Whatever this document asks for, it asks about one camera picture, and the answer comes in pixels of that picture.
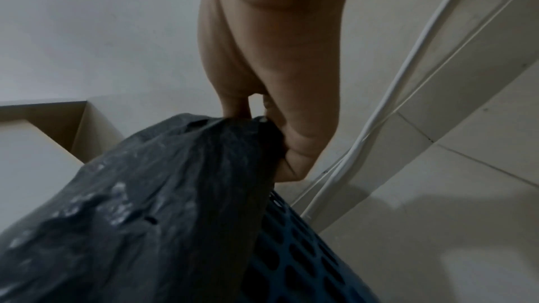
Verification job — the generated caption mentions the person's right hand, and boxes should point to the person's right hand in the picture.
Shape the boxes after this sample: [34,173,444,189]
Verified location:
[197,0,359,183]

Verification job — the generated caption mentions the new black trash bag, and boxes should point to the new black trash bag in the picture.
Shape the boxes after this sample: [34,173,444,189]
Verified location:
[0,112,292,303]

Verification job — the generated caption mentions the blue plastic waste basket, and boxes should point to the blue plastic waste basket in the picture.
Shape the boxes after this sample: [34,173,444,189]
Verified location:
[235,188,359,303]

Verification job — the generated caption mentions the white table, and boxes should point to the white table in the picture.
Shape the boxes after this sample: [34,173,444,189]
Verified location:
[0,97,127,229]

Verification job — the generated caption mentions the white wall cable conduit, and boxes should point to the white wall cable conduit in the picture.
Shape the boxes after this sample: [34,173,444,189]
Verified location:
[290,0,490,226]

